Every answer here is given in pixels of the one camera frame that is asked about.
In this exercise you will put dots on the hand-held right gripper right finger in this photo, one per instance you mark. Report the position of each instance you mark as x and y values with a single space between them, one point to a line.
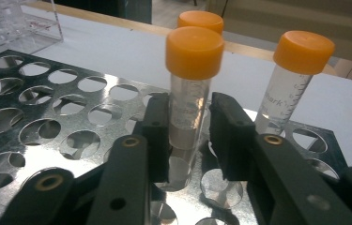
231 137

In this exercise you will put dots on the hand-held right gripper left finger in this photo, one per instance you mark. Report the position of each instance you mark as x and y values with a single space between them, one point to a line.
158 137

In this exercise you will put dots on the orange-capped clear tube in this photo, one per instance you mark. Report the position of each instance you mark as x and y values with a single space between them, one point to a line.
194 53
200 20
303 53

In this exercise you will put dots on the perforated metal tube rack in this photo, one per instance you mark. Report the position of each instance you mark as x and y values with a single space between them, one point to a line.
48 156

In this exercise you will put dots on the clear acrylic tube rack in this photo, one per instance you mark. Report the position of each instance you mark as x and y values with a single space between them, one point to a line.
39 34

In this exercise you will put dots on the dark cabinet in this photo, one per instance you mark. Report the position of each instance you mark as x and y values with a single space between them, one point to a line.
101 9

